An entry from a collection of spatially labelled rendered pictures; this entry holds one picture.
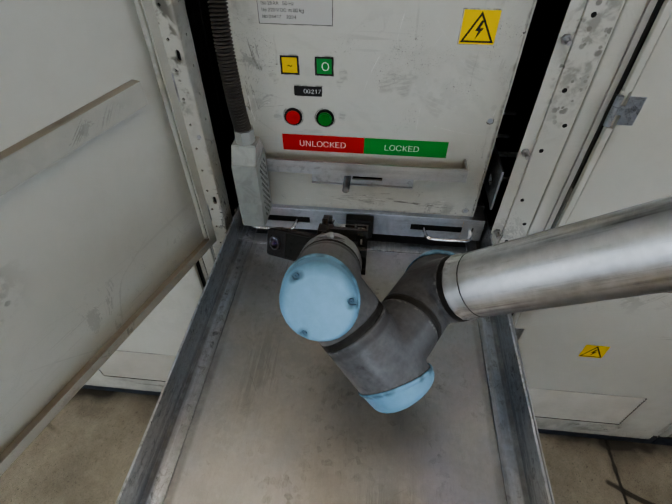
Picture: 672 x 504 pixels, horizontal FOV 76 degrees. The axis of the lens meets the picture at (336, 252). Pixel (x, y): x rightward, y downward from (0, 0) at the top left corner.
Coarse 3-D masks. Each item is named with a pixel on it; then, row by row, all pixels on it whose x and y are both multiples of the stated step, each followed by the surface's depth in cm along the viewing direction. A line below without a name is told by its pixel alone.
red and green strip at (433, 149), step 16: (288, 144) 86; (304, 144) 85; (320, 144) 85; (336, 144) 84; (352, 144) 84; (368, 144) 84; (384, 144) 83; (400, 144) 83; (416, 144) 83; (432, 144) 82
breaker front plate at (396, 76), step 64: (256, 0) 68; (384, 0) 66; (448, 0) 65; (512, 0) 64; (256, 64) 75; (384, 64) 73; (448, 64) 72; (512, 64) 71; (256, 128) 84; (320, 128) 82; (384, 128) 81; (448, 128) 80; (320, 192) 93; (384, 192) 92; (448, 192) 90
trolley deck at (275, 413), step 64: (256, 256) 96; (384, 256) 96; (256, 320) 84; (512, 320) 84; (256, 384) 74; (320, 384) 74; (448, 384) 74; (192, 448) 67; (256, 448) 67; (320, 448) 67; (384, 448) 67; (448, 448) 67
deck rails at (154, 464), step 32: (224, 256) 90; (224, 288) 89; (192, 320) 76; (224, 320) 84; (480, 320) 84; (192, 352) 77; (512, 352) 73; (192, 384) 74; (512, 384) 72; (160, 416) 66; (192, 416) 70; (512, 416) 70; (160, 448) 66; (512, 448) 67; (128, 480) 58; (160, 480) 63; (512, 480) 63; (544, 480) 57
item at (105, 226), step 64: (0, 0) 50; (64, 0) 56; (128, 0) 65; (0, 64) 52; (64, 64) 59; (128, 64) 68; (0, 128) 54; (64, 128) 59; (128, 128) 72; (0, 192) 54; (64, 192) 64; (128, 192) 76; (0, 256) 58; (64, 256) 67; (128, 256) 80; (192, 256) 97; (0, 320) 61; (64, 320) 71; (128, 320) 84; (0, 384) 63; (64, 384) 75; (0, 448) 66
